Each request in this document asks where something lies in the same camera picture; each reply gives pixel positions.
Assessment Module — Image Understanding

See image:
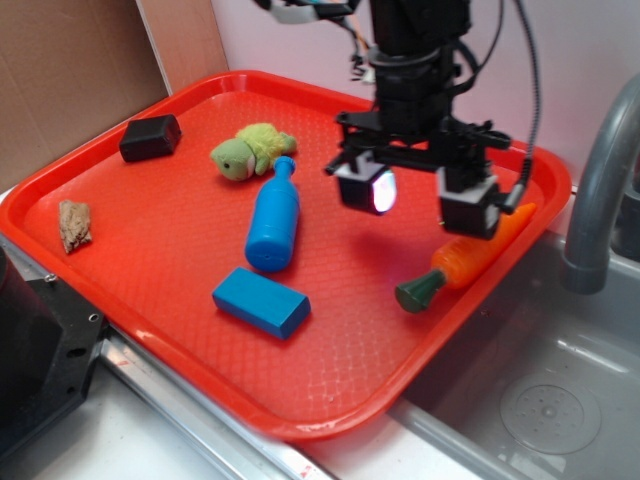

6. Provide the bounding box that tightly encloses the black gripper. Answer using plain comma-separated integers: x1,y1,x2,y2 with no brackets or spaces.
325,47,511,240

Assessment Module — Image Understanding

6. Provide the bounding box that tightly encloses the orange toy carrot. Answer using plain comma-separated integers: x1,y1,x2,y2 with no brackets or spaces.
395,203,537,313

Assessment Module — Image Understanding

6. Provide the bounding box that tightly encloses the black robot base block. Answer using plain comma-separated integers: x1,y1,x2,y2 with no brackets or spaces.
1,251,106,461

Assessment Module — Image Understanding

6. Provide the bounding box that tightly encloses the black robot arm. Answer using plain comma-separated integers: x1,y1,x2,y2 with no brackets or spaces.
325,1,511,240

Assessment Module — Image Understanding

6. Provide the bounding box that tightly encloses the blue toy bottle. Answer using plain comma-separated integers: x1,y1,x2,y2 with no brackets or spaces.
245,156,300,272

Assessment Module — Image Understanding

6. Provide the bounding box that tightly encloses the green plush turtle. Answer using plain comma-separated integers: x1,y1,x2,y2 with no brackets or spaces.
210,123,298,181

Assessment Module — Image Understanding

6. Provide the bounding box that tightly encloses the grey toy faucet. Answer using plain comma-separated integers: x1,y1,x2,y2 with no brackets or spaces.
561,76,639,294

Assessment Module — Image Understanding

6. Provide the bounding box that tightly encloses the blue rectangular block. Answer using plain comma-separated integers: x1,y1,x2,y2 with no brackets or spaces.
212,267,311,340

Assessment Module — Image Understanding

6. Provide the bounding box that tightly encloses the red plastic tray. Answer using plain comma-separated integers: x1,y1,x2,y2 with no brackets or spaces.
1,71,571,442

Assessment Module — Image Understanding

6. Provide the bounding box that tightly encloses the grey toy sink basin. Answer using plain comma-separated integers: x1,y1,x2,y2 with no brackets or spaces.
391,234,639,479

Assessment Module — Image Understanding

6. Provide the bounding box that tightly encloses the black rectangular block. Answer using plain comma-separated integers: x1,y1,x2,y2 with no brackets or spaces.
119,114,182,163

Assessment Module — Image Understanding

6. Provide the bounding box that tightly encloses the tan wood chunk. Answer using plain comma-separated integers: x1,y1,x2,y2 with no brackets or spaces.
58,200,93,254

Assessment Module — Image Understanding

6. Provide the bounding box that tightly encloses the brown cardboard panel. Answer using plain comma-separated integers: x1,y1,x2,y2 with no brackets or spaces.
0,0,230,194

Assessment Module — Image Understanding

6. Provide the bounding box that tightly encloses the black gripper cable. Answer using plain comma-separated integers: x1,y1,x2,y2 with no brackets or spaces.
449,0,544,215

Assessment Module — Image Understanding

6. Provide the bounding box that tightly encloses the aluminium frame rail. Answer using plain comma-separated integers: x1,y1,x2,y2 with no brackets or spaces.
0,234,326,480

